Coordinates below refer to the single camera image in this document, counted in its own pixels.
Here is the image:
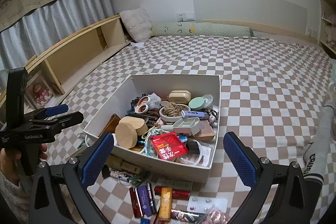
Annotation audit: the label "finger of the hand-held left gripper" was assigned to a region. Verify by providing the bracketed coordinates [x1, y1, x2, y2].
[24, 104, 69, 122]
[26, 111, 85, 135]

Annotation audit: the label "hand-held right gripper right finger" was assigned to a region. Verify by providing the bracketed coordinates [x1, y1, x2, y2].
[223, 132, 309, 224]

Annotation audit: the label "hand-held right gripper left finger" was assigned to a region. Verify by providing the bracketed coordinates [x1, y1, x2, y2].
[28, 132, 115, 224]

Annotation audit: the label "round wooden box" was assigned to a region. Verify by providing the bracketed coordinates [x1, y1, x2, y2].
[115, 122, 138, 149]

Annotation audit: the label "white shoe box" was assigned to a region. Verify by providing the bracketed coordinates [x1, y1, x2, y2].
[83, 74, 221, 185]

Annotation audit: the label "white orange scissors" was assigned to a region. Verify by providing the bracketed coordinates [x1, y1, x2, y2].
[134, 96, 152, 113]

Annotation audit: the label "red printed packet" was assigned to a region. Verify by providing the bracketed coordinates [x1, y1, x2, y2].
[149, 132, 189, 162]

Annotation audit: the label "person's left forearm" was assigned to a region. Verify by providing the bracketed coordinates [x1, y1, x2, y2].
[0, 169, 30, 224]

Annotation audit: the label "person's left hand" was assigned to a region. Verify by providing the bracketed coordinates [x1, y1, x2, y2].
[0, 144, 48, 184]

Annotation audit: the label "doll in clear box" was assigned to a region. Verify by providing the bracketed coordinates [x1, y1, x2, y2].
[24, 70, 55, 109]

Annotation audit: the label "long wooden block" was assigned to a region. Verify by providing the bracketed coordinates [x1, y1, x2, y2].
[107, 154, 143, 175]

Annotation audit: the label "clear bag with green clips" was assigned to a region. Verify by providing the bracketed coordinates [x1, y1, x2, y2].
[110, 170, 135, 183]

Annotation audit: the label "brown wallet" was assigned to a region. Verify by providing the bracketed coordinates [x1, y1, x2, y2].
[105, 113, 122, 136]

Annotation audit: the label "small wooden block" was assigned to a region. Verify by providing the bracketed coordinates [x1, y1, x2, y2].
[194, 124, 216, 141]

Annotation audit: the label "green clip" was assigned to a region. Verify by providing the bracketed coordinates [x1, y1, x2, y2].
[131, 173, 152, 186]

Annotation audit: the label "oval wooden box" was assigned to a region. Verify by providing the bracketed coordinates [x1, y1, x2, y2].
[119, 116, 149, 136]

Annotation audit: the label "pill blister pack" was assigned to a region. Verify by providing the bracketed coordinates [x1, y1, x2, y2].
[187, 196, 228, 214]

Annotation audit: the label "wooden bedside shelf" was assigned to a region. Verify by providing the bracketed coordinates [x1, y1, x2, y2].
[0, 14, 130, 109]

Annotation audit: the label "purple white highlighter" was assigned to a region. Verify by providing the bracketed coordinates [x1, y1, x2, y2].
[181, 110, 210, 120]

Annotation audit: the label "pink crumpled wrapper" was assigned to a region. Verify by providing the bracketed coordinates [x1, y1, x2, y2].
[207, 209, 232, 224]

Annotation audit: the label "purple slim box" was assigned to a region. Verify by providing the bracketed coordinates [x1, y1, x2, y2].
[138, 185, 153, 216]

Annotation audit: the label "green paper pack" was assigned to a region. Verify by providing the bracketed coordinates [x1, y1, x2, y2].
[162, 180, 194, 191]

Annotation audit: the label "grey white tray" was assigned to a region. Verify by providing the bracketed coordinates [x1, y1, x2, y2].
[160, 117, 200, 136]

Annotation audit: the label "black red slim box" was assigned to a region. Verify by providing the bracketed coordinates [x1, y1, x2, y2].
[146, 182, 158, 214]

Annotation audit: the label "mint round case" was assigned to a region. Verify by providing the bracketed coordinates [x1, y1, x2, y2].
[188, 96, 208, 111]

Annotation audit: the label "red lighter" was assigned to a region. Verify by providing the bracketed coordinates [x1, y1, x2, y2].
[154, 186, 190, 201]

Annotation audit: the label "black cartoon printed packet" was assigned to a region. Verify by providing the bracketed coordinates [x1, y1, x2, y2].
[170, 209, 206, 223]

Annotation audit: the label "white sock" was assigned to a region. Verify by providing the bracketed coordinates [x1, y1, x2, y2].
[148, 92, 161, 109]

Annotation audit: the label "grey curtain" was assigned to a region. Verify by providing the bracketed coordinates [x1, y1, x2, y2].
[0, 0, 115, 70]

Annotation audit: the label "beige earbud case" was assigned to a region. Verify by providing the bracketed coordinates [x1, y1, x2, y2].
[168, 90, 192, 105]

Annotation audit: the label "fluffy white pillow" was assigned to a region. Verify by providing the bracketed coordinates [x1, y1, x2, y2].
[120, 7, 153, 42]

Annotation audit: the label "green bolster pillow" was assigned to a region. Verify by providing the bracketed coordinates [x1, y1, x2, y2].
[151, 22, 254, 38]

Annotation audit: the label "grey headboard panel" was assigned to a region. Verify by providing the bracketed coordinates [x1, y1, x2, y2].
[191, 0, 308, 36]

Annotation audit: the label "wooden closet shelf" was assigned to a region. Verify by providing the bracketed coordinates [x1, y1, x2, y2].
[319, 0, 336, 54]

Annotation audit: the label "white bowl with rope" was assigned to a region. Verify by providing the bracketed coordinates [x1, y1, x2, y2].
[159, 102, 191, 123]

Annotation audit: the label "white wall switch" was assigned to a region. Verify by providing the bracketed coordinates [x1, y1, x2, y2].
[176, 12, 196, 22]

